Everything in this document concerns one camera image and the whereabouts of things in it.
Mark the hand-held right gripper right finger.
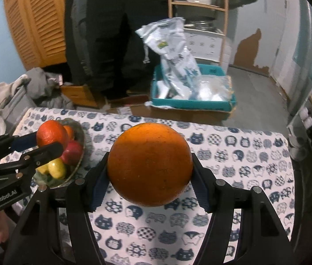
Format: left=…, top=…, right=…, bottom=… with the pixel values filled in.
left=190, top=155, right=291, bottom=265

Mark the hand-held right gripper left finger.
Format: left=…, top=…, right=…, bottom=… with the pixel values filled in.
left=6, top=152, right=112, bottom=265

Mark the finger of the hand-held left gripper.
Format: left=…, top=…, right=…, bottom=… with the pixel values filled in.
left=0, top=132, right=39, bottom=162
left=0, top=142, right=64, bottom=178

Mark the small orange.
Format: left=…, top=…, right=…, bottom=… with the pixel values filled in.
left=36, top=121, right=69, bottom=155
left=64, top=125, right=75, bottom=141

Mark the red apple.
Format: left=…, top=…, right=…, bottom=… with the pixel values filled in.
left=60, top=140, right=84, bottom=165

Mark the green glass bowl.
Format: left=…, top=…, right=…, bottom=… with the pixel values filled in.
left=32, top=117, right=86, bottom=188

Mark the large orange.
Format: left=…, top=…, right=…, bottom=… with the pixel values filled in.
left=107, top=123, right=193, bottom=207

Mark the cat print tablecloth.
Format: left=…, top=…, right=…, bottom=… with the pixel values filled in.
left=0, top=108, right=295, bottom=265

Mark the grey padded jacket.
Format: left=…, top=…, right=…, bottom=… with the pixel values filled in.
left=15, top=68, right=75, bottom=109

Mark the wooden drawer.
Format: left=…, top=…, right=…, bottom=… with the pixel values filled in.
left=60, top=84, right=107, bottom=109

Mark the brown cardboard box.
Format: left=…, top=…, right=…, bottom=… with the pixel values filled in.
left=145, top=102, right=235, bottom=126

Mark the cardboard box with red label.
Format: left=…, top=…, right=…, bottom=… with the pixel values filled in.
left=106, top=95, right=151, bottom=116

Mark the clear plastic bag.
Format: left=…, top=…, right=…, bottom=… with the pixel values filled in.
left=197, top=74, right=234, bottom=102

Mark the grey blue jacket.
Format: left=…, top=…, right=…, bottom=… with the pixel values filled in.
left=72, top=0, right=90, bottom=86

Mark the wooden louvered wardrobe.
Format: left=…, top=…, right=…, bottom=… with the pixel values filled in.
left=3, top=0, right=71, bottom=71

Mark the white shoe rack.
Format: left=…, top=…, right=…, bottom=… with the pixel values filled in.
left=287, top=41, right=312, bottom=161

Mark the black hooded coat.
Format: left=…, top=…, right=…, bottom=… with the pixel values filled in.
left=84, top=0, right=173, bottom=100

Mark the printed white plastic bag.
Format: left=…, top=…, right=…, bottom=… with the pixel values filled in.
left=135, top=17, right=200, bottom=100

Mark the white patterned box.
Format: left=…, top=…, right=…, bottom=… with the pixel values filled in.
left=185, top=29, right=225, bottom=61

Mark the wooden shelf rack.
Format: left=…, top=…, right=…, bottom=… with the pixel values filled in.
left=168, top=0, right=229, bottom=64

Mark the white door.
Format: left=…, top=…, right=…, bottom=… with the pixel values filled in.
left=266, top=0, right=311, bottom=89

